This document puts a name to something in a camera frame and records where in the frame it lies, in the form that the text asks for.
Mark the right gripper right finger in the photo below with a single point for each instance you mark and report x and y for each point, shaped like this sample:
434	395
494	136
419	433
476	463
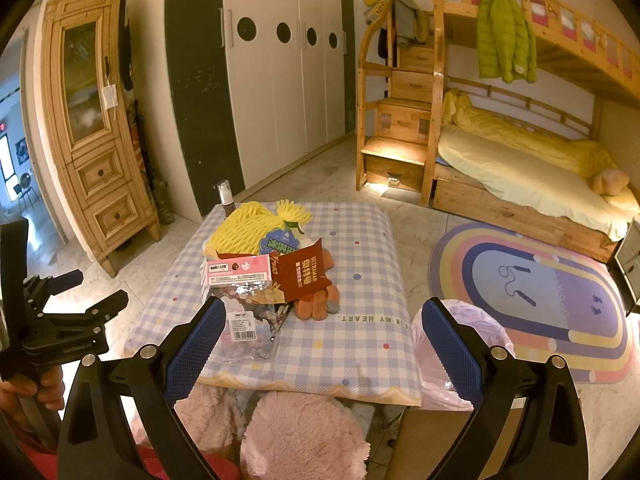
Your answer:
550	439

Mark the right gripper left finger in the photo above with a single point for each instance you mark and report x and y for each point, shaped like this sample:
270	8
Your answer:
96	441

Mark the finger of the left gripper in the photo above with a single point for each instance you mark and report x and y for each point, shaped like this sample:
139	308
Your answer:
37	291
97	315

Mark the clear plastic wrapper with label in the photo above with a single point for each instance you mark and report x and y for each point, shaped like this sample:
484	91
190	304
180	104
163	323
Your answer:
253	323

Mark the pink snack package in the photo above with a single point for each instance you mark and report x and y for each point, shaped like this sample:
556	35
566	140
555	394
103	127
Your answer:
235	271

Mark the orange fuzzy glove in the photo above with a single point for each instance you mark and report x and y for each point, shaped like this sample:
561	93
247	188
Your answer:
321	304

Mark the person left hand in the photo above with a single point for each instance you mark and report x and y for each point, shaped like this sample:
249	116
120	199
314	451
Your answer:
49	390

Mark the pink fluffy stool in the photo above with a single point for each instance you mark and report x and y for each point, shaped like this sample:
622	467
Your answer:
213	420
295	435

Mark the rainbow oval rug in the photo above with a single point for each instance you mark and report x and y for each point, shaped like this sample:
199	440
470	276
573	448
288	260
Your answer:
548	299

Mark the checkered tablecloth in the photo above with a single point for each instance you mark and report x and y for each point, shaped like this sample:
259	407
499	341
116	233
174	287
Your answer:
364	351

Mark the wooden display cabinet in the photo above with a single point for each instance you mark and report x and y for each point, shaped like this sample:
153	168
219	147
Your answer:
93	152

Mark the spray bottle with clear cap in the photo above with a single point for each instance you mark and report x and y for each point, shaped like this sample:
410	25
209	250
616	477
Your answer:
226	197

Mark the white paper tag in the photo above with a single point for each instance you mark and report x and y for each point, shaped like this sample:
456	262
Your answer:
109	96

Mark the pale yellow bed sheet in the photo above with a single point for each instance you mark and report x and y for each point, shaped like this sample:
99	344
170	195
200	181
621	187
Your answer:
526	180

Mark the pink plush toy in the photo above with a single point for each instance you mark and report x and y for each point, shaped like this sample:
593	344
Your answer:
609	182

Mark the yellow quilt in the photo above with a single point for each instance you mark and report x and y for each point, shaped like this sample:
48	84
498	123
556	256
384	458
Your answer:
584	157

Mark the wooden bunk bed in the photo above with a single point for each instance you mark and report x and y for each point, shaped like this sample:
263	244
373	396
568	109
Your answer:
570	47

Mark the white wardrobe with portholes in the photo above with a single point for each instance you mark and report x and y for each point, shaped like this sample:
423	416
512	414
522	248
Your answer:
257	85

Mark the wooden bed staircase drawers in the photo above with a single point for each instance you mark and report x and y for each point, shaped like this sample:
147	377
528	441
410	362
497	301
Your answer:
399	106

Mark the green puffer jacket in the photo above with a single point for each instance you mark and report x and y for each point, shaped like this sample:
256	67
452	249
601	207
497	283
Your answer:
505	42

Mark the clothes pile on stairs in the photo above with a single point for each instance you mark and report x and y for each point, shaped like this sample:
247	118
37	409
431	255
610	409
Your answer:
411	22

